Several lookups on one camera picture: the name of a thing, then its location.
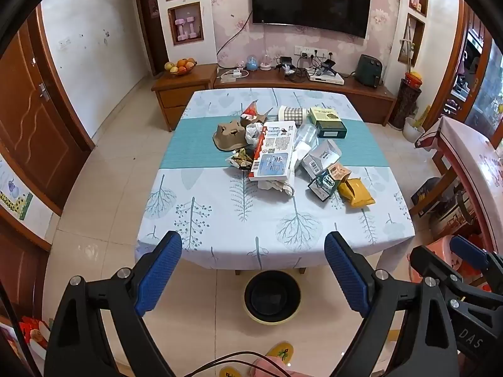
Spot person's leg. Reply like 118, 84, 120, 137
251, 357, 301, 377

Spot clear plastic bottle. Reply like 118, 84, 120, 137
293, 123, 319, 150

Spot side table with pink cloth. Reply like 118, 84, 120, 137
416, 116, 503, 252

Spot dark box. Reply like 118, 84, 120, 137
411, 177, 445, 216

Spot white set-top box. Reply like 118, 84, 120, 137
308, 73, 346, 86

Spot red snack bag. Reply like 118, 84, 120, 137
18, 316, 52, 358

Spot red and white box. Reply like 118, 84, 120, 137
249, 121, 298, 182

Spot dark air fryer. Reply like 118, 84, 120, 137
357, 54, 383, 87

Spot red snack wrapper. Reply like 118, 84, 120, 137
240, 100, 260, 120

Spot yellow slipper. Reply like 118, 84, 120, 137
218, 365, 252, 377
265, 341, 293, 362

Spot black bin with yellow rim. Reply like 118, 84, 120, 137
244, 270, 302, 325

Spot white bucket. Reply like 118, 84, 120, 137
403, 117, 426, 143

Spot small wooden cabinet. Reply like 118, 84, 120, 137
151, 63, 218, 132

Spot white plastic bag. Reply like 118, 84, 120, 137
245, 123, 263, 146

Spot black cable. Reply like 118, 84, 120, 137
194, 351, 299, 377

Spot small orange brown box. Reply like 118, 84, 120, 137
328, 164, 351, 183

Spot wooden frame glass door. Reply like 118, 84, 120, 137
432, 0, 503, 142

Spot white wall sockets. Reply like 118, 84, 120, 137
294, 46, 333, 57

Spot green cardboard box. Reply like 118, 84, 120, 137
307, 107, 347, 139

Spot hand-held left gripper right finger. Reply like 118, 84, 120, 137
324, 231, 460, 377

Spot dark wooden stand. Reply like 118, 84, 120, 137
389, 79, 422, 130

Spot dark green packet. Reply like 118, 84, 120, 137
307, 168, 339, 201

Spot pink plastic stool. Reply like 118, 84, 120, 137
409, 236, 496, 291

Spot long wooden tv console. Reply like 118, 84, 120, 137
212, 68, 397, 126

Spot white tissue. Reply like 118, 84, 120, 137
257, 178, 295, 196

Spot brown wooden door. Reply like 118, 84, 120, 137
0, 6, 96, 216

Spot black wall television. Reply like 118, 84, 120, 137
250, 0, 372, 39

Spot brown pulp cup carrier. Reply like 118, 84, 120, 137
213, 120, 247, 152

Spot checkered paper cup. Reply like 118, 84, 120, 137
277, 105, 309, 123

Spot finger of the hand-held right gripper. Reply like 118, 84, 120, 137
409, 244, 492, 304
449, 235, 503, 291

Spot bowl of fruit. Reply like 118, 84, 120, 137
164, 58, 197, 77

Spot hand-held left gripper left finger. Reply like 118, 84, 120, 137
46, 231, 183, 377

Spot small white carton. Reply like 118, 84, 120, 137
302, 139, 342, 177

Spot gold wrapper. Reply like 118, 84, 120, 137
226, 147, 258, 171

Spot brown kraft paper box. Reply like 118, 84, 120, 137
240, 108, 276, 130

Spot children's wall chart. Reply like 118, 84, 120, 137
0, 153, 53, 240

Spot yellow packet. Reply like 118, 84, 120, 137
338, 178, 375, 208

